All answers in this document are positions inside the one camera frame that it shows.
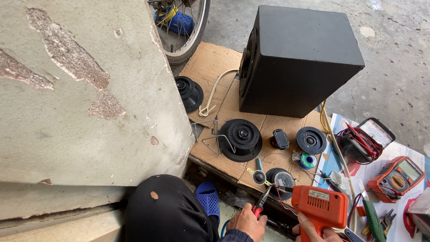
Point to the person's right hand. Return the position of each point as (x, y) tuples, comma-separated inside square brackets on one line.
[(310, 232)]

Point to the person's left hand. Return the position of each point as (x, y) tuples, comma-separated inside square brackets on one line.
[(246, 222)]

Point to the orange soldering gun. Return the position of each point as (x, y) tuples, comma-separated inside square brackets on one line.
[(319, 201)]

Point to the blue rubber slipper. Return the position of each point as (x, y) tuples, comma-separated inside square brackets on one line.
[(208, 199)]

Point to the small round tweeter yellow tabs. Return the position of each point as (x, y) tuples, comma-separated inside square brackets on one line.
[(259, 176)]

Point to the speaker driver with silver magnet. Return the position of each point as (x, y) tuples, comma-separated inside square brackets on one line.
[(281, 179)]

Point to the crumpled white tissue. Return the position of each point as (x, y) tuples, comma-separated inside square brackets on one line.
[(340, 179)]

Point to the person's black trouser leg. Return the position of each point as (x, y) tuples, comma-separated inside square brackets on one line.
[(168, 211)]

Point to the large black speaker driver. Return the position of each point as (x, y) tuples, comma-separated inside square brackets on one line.
[(241, 139)]

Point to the small black tweeter driver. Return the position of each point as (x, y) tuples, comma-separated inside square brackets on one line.
[(311, 140)]

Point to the printed paper poster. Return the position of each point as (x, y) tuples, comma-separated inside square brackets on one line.
[(376, 168)]

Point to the orange digital multimeter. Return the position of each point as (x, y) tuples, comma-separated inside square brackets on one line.
[(396, 178)]

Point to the red multimeter test leads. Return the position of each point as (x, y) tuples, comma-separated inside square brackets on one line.
[(361, 141)]

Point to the white cardboard box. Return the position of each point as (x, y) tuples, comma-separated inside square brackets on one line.
[(420, 208)]

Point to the black analog multimeter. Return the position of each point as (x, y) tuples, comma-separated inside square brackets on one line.
[(373, 134)]

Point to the black cone speaker driver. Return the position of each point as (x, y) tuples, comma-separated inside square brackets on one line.
[(188, 93)]

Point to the brown cardboard sheet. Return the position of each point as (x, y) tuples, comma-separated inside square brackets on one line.
[(215, 67)]

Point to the black speaker cabinet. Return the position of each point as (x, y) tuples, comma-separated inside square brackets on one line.
[(299, 60)]

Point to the bicycle wheel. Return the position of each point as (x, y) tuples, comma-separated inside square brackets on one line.
[(188, 40)]

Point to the blue and yellow clog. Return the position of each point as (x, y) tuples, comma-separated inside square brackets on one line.
[(178, 22)]

